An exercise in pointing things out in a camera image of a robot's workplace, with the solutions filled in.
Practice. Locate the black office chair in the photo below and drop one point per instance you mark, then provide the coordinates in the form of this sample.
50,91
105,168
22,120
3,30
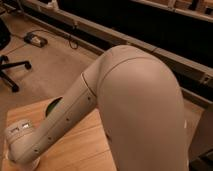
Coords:
5,37

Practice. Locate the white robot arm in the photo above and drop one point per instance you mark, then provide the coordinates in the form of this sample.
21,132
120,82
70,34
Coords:
141,107

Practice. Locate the green object behind arm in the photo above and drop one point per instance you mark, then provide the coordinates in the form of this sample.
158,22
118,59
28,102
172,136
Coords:
52,105

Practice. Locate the power strip on floor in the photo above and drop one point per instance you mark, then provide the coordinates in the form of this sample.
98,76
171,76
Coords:
35,40

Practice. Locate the metal frame shelf rail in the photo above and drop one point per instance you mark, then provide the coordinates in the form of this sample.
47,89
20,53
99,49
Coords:
181,38

